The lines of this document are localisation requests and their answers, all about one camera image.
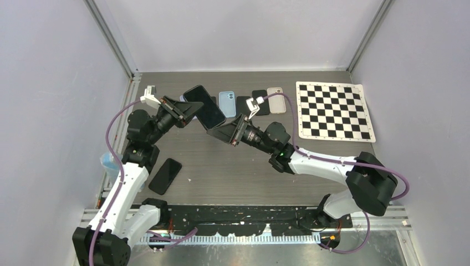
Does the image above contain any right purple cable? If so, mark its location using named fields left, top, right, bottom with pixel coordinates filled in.
left=261, top=92, right=411, bottom=255

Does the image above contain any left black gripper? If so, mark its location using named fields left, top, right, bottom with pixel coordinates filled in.
left=147, top=96, right=203, bottom=145

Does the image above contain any aluminium front rail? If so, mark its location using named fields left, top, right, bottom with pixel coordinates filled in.
left=80, top=206, right=412, bottom=245

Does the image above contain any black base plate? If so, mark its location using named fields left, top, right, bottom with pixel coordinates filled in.
left=152, top=205, right=353, bottom=237

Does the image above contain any black phone bare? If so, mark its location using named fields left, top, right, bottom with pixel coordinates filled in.
left=148, top=158, right=182, bottom=195

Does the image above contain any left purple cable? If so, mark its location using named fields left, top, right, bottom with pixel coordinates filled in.
left=88, top=98, right=144, bottom=266

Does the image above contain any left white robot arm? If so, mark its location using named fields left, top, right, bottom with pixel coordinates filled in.
left=72, top=96, right=203, bottom=265

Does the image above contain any beige phone case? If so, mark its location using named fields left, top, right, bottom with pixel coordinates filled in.
left=267, top=87, right=286, bottom=114

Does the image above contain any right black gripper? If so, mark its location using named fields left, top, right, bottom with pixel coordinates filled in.
left=207, top=114, right=275, bottom=155

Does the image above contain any light-blue phone case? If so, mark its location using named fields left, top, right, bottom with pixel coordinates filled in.
left=218, top=91, right=236, bottom=118

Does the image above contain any purple cable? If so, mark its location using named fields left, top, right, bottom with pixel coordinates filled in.
left=261, top=92, right=411, bottom=255
left=88, top=98, right=144, bottom=266

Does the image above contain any black smartphone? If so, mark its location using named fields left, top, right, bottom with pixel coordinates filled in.
left=252, top=89, right=270, bottom=116

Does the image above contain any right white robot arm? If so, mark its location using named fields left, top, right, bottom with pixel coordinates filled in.
left=207, top=115, right=397, bottom=228

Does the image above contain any checkerboard calibration mat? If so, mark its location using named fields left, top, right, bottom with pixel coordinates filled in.
left=296, top=81, right=376, bottom=143

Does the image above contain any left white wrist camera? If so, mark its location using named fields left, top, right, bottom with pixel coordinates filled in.
left=140, top=85, right=161, bottom=109

